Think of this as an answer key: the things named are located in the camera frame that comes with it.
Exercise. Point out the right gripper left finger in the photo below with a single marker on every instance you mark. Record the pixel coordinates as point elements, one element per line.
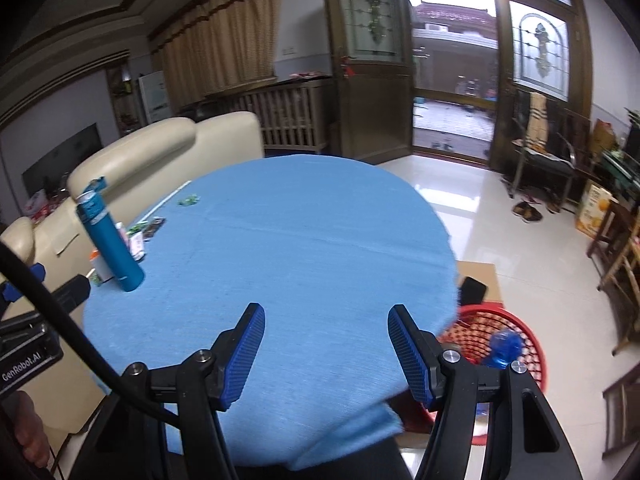
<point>206,383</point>

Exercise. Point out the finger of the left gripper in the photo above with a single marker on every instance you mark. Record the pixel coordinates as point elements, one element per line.
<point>73,293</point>
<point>11,292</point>

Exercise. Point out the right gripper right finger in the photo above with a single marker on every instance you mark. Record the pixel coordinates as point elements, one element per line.
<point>524,438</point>

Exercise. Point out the red mesh trash basket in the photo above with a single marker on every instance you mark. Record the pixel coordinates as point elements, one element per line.
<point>457,375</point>

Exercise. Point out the person left hand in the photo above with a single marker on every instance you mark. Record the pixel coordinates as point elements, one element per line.
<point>28,429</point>

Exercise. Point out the blue water bottle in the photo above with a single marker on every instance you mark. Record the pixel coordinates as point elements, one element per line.
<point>106,238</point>

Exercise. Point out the white label packet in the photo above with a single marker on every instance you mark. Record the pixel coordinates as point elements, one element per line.
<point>136,246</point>

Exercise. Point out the black television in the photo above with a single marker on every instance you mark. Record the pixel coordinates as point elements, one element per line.
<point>50,172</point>

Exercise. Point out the dark snack packet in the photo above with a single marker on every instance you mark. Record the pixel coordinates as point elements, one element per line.
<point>151,227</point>

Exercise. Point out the green candy wrappers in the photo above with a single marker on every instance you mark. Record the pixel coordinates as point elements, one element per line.
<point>189,200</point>

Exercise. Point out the white straw stick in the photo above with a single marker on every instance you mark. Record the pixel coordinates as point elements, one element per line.
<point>145,217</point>

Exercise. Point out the black smartphone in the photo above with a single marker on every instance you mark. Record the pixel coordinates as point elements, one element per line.
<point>471,292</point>

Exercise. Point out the brown cardboard box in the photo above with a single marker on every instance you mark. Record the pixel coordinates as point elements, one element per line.
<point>485,273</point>

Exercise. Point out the blue tablecloth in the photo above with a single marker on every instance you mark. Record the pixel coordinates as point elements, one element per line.
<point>326,246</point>

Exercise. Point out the wooden chair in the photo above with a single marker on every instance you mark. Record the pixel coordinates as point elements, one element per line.
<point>615,251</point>

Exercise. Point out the pair of brown slippers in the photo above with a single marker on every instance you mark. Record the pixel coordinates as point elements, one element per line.
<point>527,212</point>

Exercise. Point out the orange printed cardboard box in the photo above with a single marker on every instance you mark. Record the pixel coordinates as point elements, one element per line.
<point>591,209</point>

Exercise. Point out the wooden slatted radiator cover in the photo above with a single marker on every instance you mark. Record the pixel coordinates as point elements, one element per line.
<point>295,115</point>

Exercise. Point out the beige curtain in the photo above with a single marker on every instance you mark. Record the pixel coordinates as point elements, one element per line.
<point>212,46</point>

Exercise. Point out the black metal armchair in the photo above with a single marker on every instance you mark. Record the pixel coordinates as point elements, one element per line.
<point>549,137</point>

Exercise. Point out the fixed glass door panel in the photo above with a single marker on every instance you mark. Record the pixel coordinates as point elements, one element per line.
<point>543,46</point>

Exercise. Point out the brown glass panel door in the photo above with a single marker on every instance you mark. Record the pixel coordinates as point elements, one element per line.
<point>370,45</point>

